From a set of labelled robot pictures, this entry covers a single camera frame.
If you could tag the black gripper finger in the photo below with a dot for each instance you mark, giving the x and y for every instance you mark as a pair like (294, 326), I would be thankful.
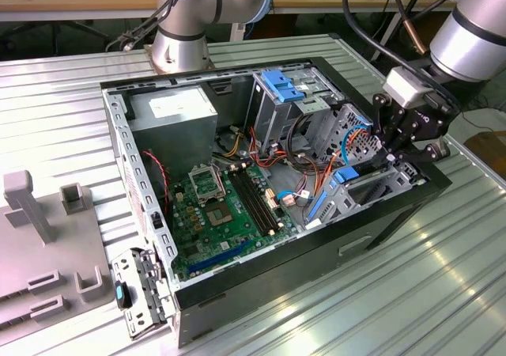
(378, 126)
(429, 153)

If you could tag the hard disk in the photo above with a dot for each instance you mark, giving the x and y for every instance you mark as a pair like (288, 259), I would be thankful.
(346, 175)

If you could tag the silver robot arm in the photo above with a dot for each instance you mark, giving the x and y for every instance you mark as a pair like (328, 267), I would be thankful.
(178, 51)

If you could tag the metal disk bay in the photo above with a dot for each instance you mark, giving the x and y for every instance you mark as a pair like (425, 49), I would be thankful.
(401, 176)

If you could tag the blue empty disk carrier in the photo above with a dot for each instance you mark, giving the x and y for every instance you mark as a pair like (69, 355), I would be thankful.
(282, 91)

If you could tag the small cardboard box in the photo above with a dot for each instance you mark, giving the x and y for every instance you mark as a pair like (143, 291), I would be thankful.
(490, 150)

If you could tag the metal drive cage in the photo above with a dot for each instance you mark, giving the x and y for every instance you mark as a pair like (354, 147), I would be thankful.
(276, 126)

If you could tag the black RAM slot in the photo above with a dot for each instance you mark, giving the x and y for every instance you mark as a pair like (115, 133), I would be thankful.
(246, 201)
(251, 201)
(260, 201)
(255, 201)

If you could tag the black open PC case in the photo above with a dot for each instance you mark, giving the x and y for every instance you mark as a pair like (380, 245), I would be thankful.
(276, 277)

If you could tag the green motherboard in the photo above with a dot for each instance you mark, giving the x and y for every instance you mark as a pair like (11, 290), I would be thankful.
(215, 235)

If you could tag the grey power supply unit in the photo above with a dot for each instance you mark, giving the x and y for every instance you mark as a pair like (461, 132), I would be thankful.
(174, 142)

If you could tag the blue expansion slot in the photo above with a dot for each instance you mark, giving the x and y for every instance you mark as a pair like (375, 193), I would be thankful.
(217, 258)

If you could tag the black blue latch clip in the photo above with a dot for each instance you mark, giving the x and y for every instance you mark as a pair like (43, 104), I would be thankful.
(123, 294)

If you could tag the grey parts rack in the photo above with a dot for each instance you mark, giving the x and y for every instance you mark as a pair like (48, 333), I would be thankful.
(51, 261)

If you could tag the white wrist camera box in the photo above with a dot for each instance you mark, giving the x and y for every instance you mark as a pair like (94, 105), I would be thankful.
(407, 87)

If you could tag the metal card retainer bracket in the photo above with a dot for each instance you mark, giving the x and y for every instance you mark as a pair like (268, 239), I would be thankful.
(126, 263)

